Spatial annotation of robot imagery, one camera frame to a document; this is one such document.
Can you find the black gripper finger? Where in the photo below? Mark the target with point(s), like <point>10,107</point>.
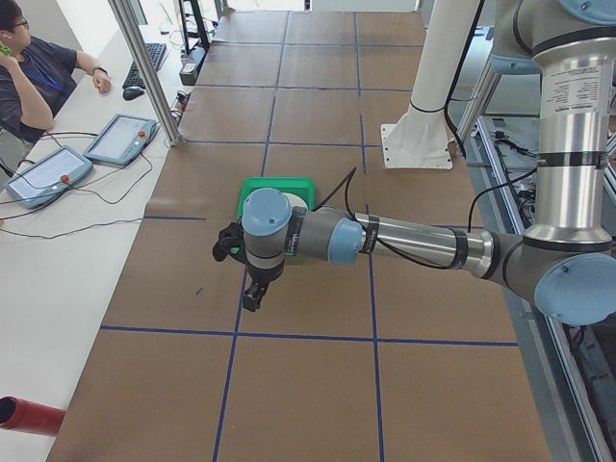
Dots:
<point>263,291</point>
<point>252,297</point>

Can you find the black computer mouse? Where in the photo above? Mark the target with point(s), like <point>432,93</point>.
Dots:
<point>131,93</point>

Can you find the near blue teach pendant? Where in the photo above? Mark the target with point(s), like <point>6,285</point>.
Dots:
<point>47,179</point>

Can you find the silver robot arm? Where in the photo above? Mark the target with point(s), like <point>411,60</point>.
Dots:
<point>562,263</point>

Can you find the far blue teach pendant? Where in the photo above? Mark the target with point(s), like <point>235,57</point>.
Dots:
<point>122,140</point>

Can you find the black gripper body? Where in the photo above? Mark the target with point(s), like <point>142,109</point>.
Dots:
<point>260,276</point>

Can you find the blue teach pendant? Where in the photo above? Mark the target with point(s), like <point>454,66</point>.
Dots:
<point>47,179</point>
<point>122,140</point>

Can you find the white round plate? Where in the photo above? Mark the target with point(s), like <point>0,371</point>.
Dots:
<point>296,201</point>

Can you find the seated person dark shirt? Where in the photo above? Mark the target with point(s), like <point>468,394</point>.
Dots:
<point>36,77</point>

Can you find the red cylinder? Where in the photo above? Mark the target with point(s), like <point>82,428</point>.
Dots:
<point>18,414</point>

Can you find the green plastic tray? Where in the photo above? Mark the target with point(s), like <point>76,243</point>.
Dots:
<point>302,186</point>

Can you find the aluminium frame post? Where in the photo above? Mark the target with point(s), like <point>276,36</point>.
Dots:
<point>128,24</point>

